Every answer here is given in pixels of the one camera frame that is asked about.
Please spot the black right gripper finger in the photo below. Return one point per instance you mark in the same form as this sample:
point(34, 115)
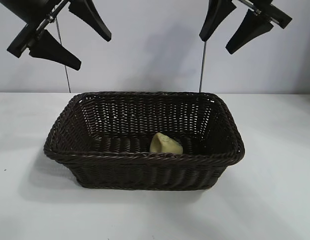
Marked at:
point(217, 17)
point(249, 35)

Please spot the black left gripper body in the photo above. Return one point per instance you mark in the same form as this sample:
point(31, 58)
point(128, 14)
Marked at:
point(32, 15)

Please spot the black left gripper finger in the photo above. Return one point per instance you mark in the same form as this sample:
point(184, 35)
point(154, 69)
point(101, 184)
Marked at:
point(92, 17)
point(55, 52)

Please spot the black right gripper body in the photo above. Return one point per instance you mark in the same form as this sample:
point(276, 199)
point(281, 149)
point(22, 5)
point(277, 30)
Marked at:
point(272, 11)

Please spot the pale yellow egg yolk pastry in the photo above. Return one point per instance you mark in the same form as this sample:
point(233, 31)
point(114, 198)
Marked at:
point(167, 147)

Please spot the dark brown woven basket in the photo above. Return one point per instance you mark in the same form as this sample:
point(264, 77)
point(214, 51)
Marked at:
point(144, 175)

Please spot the thin grey vertical rod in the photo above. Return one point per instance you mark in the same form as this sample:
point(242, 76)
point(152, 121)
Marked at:
point(202, 70)
point(68, 80)

